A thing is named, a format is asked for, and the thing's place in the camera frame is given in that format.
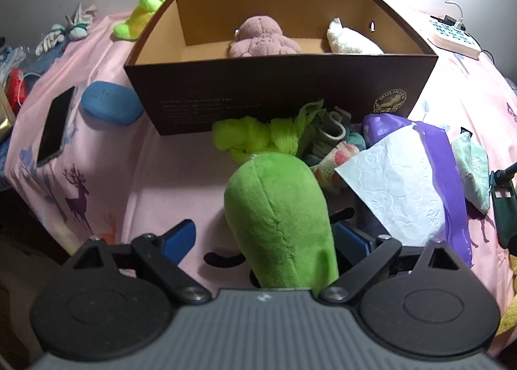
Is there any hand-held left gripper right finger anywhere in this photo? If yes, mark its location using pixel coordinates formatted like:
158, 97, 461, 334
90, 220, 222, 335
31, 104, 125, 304
319, 221, 471, 306

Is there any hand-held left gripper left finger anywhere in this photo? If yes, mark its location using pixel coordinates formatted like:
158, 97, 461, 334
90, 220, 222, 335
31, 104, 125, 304
70, 219, 213, 306

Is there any purple tissue pack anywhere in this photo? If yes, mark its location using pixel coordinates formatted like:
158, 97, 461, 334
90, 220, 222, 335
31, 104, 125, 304
334, 113, 474, 267

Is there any green plush toy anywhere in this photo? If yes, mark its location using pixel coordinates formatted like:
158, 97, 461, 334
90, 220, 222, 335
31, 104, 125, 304
204, 153, 356, 290

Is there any neon green yarn bundle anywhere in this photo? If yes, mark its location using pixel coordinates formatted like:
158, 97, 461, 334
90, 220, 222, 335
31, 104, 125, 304
212, 99, 326, 164

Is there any brown cardboard box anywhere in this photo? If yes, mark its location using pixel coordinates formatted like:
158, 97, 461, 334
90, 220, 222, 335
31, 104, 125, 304
123, 0, 439, 136

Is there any pink printed blanket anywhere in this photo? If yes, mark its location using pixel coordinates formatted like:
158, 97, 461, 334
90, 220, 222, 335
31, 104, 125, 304
6, 10, 517, 358

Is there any floral patterned cloth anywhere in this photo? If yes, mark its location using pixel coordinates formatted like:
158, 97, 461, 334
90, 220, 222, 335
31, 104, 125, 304
309, 141, 366, 195

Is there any grey sock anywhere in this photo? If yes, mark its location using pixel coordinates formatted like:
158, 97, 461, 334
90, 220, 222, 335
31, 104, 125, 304
311, 107, 366, 156

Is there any teal fabric pouch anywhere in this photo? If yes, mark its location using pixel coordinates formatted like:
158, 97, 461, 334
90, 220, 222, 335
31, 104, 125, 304
450, 127, 491, 215

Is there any blue pill-shaped cushion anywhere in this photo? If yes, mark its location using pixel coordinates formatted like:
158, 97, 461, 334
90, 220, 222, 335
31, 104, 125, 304
81, 81, 144, 126

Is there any dark green phone stand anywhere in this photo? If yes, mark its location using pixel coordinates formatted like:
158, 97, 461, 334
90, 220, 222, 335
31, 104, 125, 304
489, 162, 517, 249

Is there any black smartphone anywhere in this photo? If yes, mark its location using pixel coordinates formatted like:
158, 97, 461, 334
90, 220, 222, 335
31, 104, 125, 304
36, 86, 76, 167

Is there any yellow cloth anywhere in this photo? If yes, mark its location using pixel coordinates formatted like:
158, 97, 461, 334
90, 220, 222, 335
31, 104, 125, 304
495, 255, 517, 338

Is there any gold box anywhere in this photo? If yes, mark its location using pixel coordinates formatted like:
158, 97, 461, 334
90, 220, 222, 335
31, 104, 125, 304
0, 85, 17, 140

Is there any pink plush toy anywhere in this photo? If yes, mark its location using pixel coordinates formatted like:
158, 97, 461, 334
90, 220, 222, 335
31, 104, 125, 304
228, 15, 303, 59

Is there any red object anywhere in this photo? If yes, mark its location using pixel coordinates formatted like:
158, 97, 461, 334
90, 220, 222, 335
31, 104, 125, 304
6, 68, 27, 114

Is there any white power strip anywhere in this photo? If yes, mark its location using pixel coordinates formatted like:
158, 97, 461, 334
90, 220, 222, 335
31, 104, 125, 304
420, 14, 482, 60

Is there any black plug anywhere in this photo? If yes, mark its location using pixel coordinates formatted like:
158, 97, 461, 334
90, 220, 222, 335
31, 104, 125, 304
430, 14, 467, 31

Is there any blue white cloth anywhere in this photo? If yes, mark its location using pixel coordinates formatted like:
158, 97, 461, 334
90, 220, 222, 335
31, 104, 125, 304
0, 44, 29, 83

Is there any black cable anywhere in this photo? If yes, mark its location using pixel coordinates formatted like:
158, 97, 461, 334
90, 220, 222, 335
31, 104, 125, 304
480, 49, 517, 92

